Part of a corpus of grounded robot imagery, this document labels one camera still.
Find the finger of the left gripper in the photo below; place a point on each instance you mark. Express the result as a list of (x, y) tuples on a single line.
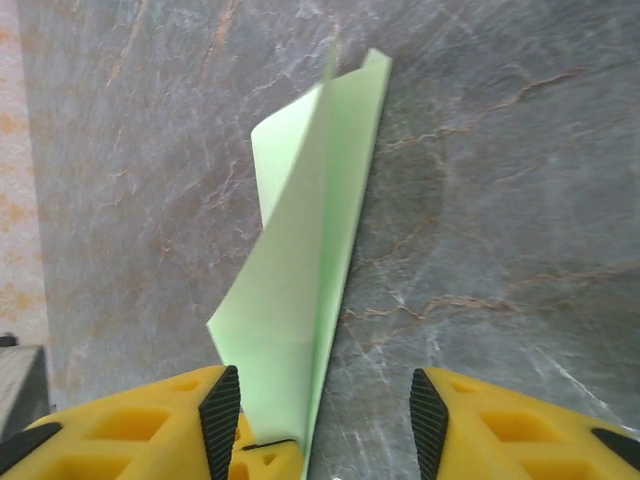
[(280, 465), (245, 435)]

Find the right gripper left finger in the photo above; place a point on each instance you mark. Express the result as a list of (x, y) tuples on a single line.
[(125, 440)]

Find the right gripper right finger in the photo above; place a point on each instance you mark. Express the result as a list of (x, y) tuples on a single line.
[(525, 445)]

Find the light green paper sheet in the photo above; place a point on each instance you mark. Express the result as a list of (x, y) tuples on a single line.
[(300, 250)]

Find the aluminium side rail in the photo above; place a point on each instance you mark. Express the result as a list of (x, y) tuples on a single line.
[(22, 385)]

